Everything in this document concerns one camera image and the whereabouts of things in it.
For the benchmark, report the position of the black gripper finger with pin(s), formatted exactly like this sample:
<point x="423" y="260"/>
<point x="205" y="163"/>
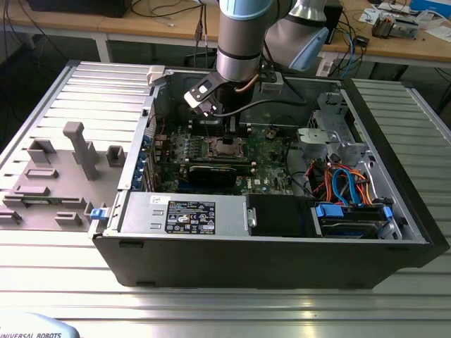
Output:
<point x="226" y="128"/>

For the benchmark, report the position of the thin metal locking lever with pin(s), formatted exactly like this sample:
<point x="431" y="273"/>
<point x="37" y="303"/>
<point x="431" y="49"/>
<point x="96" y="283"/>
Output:
<point x="208" y="131"/>

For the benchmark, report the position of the silver CPU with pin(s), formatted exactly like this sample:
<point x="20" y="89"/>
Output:
<point x="227" y="150"/>

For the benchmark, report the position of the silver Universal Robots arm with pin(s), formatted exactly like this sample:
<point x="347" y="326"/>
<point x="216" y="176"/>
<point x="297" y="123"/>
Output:
<point x="239" y="45"/>

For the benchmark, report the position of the black RAM slot row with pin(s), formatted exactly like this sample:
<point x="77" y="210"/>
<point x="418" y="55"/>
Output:
<point x="199" y="128"/>
<point x="218" y="162"/>

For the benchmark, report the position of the CPU socket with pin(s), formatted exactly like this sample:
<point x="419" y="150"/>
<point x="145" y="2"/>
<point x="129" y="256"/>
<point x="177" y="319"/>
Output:
<point x="210" y="152"/>

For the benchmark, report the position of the blue expansion slot clips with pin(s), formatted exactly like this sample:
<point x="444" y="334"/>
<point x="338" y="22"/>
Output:
<point x="141" y="165"/>

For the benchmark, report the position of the pale blue Universal Robots cover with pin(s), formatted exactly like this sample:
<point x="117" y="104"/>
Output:
<point x="35" y="325"/>

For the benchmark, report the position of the black graphics card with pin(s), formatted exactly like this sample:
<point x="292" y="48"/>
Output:
<point x="211" y="176"/>

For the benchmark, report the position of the green motherboard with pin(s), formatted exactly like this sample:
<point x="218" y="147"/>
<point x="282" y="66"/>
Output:
<point x="267" y="165"/>

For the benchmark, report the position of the beige plastic case latch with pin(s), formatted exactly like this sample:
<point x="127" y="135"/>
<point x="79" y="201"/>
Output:
<point x="156" y="74"/>

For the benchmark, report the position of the silver metal drive cage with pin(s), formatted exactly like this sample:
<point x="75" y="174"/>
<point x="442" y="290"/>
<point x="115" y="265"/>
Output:
<point x="317" y="141"/>

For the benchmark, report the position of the wooden desk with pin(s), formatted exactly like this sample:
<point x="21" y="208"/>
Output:
<point x="158" y="26"/>

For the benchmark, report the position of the tall black box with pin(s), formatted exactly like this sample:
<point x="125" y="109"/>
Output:
<point x="336" y="35"/>

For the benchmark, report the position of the grey power supply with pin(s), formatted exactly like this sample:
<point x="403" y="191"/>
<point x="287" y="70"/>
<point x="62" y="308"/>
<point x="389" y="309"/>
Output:
<point x="141" y="214"/>

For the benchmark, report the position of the hard disk in blue carrier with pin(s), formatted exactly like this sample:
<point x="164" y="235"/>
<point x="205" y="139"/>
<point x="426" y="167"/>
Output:
<point x="329" y="211"/>

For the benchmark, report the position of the black PC case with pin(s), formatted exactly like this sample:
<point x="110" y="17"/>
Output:
<point x="246" y="260"/>

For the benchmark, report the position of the small black device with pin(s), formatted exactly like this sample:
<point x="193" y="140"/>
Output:
<point x="361" y="40"/>

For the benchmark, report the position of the blue case latch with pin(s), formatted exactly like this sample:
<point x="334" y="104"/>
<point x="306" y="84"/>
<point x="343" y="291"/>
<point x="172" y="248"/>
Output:
<point x="98" y="214"/>

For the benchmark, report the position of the printed paper leaflet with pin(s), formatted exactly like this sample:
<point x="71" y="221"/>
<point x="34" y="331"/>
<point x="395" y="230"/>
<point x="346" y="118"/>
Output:
<point x="370" y="14"/>

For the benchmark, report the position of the metal heat sink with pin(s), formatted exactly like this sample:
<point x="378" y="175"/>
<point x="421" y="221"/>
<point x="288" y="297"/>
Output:
<point x="383" y="28"/>

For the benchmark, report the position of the grey parts rack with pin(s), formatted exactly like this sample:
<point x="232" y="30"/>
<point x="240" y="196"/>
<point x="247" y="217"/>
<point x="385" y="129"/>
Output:
<point x="63" y="183"/>

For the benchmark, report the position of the black box on desk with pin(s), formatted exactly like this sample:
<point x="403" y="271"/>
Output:
<point x="77" y="7"/>

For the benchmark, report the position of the grey metal device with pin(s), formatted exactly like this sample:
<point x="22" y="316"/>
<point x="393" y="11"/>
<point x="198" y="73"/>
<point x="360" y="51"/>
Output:
<point x="407" y="30"/>

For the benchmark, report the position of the white paper sheet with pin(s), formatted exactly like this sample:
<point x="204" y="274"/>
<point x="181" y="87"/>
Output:
<point x="440" y="32"/>

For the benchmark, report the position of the blue cardboard box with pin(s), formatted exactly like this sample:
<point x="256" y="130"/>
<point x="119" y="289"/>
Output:
<point x="430" y="4"/>

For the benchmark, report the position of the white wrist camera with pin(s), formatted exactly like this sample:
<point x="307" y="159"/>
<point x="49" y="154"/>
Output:
<point x="199" y="93"/>

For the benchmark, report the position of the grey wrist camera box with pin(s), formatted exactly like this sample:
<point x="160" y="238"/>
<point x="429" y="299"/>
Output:
<point x="271" y="84"/>

